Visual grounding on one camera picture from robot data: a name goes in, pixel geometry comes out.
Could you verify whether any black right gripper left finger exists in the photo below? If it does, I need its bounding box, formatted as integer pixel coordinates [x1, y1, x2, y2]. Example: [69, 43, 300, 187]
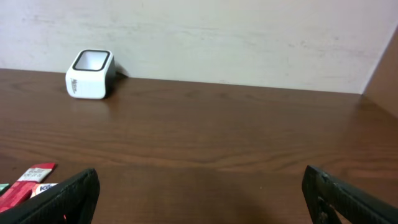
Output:
[1, 168, 100, 224]

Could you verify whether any orange tissue pack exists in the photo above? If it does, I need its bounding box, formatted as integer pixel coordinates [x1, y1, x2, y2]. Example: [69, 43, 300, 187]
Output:
[30, 183, 57, 198]

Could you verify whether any red stick sachet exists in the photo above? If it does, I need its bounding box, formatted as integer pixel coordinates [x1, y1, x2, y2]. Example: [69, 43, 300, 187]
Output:
[1, 162, 57, 212]

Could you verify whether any teal wet wipes pack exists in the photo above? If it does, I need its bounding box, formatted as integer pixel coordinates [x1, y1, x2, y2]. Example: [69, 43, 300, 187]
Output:
[0, 184, 10, 192]

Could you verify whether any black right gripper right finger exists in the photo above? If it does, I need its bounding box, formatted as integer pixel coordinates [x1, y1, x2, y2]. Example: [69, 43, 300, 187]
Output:
[302, 165, 397, 224]

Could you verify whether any white barcode scanner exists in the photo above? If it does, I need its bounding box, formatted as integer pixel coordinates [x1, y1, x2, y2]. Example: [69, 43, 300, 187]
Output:
[65, 49, 116, 100]

